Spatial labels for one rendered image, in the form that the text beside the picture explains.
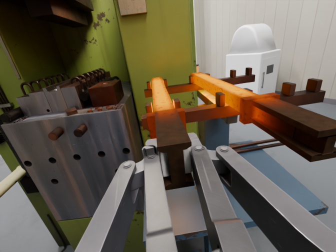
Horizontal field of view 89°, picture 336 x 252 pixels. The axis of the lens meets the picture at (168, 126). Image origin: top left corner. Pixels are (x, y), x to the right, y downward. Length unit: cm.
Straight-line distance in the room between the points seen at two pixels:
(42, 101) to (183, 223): 57
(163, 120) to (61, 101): 53
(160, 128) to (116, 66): 94
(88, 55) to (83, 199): 74
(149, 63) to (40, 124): 42
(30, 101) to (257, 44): 282
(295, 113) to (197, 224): 30
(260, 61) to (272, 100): 274
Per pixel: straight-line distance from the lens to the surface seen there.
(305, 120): 19
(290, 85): 35
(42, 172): 77
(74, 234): 98
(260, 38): 312
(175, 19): 71
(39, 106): 72
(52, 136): 62
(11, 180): 103
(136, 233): 92
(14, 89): 92
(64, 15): 82
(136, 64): 71
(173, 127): 15
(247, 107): 24
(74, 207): 85
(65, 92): 66
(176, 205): 46
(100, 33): 109
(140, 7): 70
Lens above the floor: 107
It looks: 25 degrees down
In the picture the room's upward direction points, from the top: 8 degrees counter-clockwise
